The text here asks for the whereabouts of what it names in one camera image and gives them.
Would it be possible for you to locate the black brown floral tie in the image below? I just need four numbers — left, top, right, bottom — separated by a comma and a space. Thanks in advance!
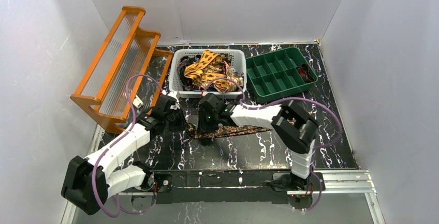
186, 123, 271, 139

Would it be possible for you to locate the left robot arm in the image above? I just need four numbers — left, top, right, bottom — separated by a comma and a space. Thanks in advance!
61, 92, 187, 215

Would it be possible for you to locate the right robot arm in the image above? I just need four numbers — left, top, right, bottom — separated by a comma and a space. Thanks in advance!
198, 93, 319, 190

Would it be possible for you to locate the yellow patterned tie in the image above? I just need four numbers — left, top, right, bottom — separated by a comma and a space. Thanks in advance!
183, 50, 230, 92

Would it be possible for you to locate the flamingo patterned tie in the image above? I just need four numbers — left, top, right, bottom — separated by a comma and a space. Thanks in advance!
216, 62, 243, 93

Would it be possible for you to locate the white plastic basket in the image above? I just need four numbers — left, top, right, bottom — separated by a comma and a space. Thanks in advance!
168, 49, 247, 98

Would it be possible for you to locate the green compartment tray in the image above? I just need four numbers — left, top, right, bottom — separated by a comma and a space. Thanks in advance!
246, 47, 318, 104

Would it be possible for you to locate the orange wooden rack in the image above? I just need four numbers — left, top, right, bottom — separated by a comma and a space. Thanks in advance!
70, 6, 173, 134

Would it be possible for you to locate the rolled dark red tie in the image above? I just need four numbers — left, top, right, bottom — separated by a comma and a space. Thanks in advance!
297, 64, 315, 83

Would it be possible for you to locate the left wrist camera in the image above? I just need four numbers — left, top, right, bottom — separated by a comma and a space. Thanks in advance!
161, 91, 181, 110

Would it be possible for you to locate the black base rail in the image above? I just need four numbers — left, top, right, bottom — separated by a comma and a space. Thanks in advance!
154, 169, 295, 204

